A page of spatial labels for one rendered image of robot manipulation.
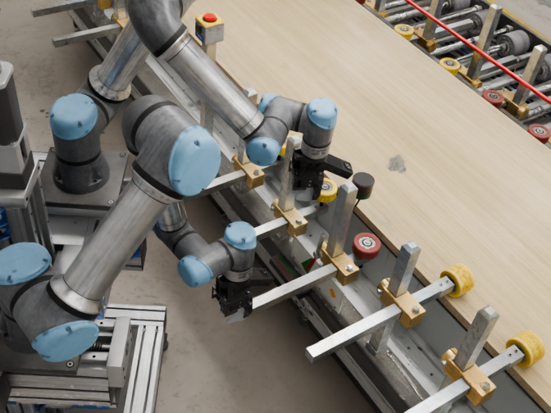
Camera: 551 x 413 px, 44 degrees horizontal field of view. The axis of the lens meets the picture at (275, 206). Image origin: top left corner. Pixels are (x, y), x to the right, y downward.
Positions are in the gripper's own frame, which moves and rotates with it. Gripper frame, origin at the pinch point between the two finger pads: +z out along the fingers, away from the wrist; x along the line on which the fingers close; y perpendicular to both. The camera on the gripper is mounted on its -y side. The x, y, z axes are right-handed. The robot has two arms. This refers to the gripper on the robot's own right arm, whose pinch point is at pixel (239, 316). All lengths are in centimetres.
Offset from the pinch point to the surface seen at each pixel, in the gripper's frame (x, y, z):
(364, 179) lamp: -3.9, -38.8, -31.0
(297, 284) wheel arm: 0.4, -18.0, -3.4
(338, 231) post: -2.5, -32.1, -15.3
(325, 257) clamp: -4.2, -31.3, -2.8
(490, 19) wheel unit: -55, -141, -27
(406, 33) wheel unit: -85, -130, -8
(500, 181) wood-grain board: -1, -99, -7
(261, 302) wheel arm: 1.0, -6.0, -3.4
